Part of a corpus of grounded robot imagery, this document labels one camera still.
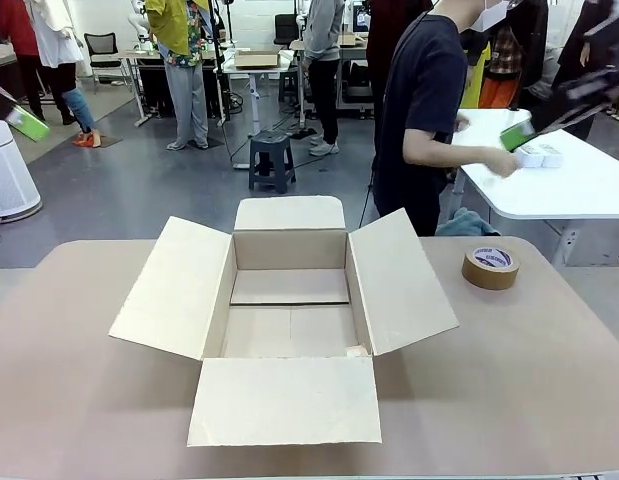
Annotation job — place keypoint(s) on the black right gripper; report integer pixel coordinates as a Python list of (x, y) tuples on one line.
[(584, 92)]

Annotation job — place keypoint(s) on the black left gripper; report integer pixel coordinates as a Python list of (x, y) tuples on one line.
[(1, 104)]

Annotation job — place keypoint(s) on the small white box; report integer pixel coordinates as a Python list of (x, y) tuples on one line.
[(553, 157), (530, 157)]

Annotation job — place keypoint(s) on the large brown cardboard box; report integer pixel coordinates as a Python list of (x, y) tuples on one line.
[(284, 400)]

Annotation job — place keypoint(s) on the person's right forearm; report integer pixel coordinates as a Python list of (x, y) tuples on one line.
[(439, 152)]

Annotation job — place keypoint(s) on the person's right hand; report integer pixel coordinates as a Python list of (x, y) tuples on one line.
[(503, 162)]

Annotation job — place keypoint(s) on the person's left hand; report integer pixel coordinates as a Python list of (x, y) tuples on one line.
[(461, 123)]

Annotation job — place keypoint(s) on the orange shoes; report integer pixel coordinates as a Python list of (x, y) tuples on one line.
[(88, 141)]

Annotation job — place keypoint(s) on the person in light grey top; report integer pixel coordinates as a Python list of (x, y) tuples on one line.
[(541, 75)]

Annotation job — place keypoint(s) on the white side table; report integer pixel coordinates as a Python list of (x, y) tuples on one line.
[(564, 192)]

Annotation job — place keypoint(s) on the person in plaid shirt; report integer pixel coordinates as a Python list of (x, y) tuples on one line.
[(501, 55)]

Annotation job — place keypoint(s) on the person in red top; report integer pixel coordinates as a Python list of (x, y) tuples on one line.
[(19, 25)]

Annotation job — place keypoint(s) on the black hanging coat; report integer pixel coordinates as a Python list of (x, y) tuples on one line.
[(531, 35)]

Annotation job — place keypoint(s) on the teal cloth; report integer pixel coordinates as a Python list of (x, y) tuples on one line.
[(464, 222)]

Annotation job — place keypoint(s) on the black mesh office chair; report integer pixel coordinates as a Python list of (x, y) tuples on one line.
[(101, 46), (285, 27)]

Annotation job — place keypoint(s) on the person in navy t-shirt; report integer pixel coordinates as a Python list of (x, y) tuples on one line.
[(419, 75)]

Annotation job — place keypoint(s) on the desk with white legs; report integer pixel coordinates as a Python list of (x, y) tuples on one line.
[(139, 85)]

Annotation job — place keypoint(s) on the person in black clothes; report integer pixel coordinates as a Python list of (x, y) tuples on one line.
[(576, 30)]

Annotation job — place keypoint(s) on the white face mask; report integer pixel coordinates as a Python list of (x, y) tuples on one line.
[(489, 14)]

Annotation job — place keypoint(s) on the brown packing tape roll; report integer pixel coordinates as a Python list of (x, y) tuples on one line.
[(489, 277)]

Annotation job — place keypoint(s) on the white humanoid robot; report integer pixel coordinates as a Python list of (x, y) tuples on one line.
[(138, 25)]

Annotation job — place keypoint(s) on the person in maroon clothes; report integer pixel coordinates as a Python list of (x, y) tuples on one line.
[(381, 30)]

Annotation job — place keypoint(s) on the person in yellow jacket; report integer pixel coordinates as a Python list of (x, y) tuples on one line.
[(181, 30)]

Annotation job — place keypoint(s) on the wood top desk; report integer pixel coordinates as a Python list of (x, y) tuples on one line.
[(356, 41)]

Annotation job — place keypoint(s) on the computer monitor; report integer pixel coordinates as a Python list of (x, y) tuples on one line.
[(361, 17)]

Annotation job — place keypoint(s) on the black tripod stand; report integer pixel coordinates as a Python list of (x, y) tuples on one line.
[(220, 65)]

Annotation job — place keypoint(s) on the person in grey hoodie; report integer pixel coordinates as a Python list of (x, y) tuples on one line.
[(323, 30)]

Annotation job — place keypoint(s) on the white standing desk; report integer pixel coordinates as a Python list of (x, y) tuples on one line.
[(256, 74)]

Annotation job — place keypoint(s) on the small dark stool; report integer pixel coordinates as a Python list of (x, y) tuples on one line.
[(288, 82)]

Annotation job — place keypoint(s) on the flat cardboard tray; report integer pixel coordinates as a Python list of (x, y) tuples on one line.
[(256, 59)]

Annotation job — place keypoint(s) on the grey plastic stool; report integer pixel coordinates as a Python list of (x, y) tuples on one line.
[(271, 142)]

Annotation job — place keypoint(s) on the white perforated round pedestal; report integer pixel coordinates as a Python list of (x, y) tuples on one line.
[(9, 180)]

